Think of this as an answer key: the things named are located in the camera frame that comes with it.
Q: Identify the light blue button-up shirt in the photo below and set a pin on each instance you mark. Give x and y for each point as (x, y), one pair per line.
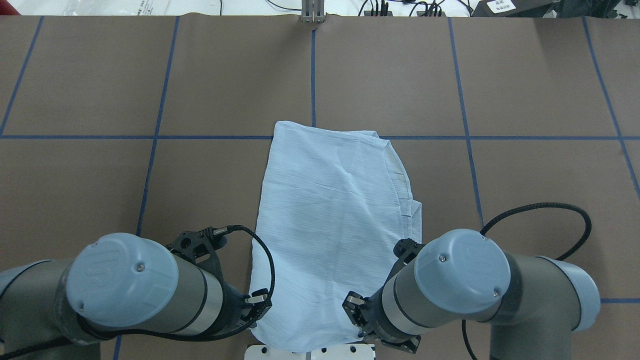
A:
(333, 205)

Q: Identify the grey aluminium frame post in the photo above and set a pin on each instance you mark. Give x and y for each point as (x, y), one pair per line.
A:
(313, 11)

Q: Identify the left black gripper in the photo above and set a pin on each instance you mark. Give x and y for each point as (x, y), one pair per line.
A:
(233, 301)

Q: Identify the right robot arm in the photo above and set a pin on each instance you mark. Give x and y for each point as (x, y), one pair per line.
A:
(533, 304)

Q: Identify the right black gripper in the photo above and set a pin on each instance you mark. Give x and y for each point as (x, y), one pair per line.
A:
(374, 321)

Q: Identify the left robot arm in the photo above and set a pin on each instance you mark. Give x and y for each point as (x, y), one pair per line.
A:
(124, 284)

